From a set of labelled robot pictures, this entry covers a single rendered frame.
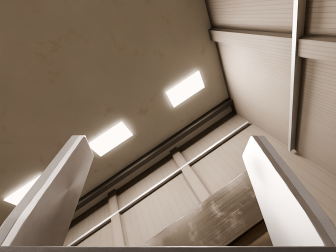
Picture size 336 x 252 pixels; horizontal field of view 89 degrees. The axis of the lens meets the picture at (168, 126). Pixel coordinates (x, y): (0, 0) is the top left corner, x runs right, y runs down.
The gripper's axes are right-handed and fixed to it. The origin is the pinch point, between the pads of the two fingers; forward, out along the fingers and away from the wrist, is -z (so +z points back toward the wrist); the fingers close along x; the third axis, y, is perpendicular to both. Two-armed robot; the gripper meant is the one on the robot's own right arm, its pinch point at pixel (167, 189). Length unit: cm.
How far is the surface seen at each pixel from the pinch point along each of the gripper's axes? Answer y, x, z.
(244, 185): 69, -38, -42
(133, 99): 252, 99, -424
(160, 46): 122, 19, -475
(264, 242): 72, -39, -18
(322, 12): 24, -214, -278
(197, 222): 81, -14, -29
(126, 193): 577, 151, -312
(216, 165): 439, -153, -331
